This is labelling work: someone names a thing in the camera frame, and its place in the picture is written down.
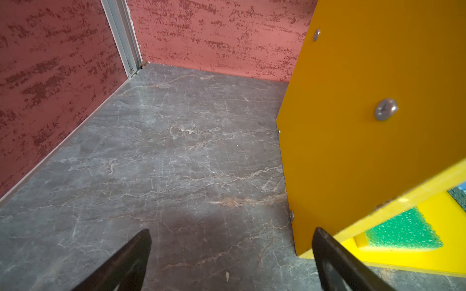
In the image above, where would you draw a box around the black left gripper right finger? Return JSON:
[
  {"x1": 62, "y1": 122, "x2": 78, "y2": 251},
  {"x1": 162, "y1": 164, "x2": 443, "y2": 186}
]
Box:
[{"x1": 312, "y1": 227, "x2": 393, "y2": 291}]

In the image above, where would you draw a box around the yellow shelf with coloured boards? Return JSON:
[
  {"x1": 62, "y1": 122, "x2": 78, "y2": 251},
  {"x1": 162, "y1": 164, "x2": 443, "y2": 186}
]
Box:
[{"x1": 277, "y1": 1, "x2": 466, "y2": 277}]

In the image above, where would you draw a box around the blue cellulose sponge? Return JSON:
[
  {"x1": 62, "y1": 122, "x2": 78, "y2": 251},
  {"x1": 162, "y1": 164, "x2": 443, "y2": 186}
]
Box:
[{"x1": 448, "y1": 183, "x2": 466, "y2": 212}]

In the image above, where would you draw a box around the green scourer yellow sponge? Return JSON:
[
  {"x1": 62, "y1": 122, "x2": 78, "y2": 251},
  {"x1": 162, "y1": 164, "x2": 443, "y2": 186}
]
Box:
[{"x1": 354, "y1": 207, "x2": 444, "y2": 252}]

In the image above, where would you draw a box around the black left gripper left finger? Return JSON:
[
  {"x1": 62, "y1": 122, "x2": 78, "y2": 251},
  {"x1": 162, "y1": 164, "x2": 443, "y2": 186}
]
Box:
[{"x1": 73, "y1": 229, "x2": 152, "y2": 291}]

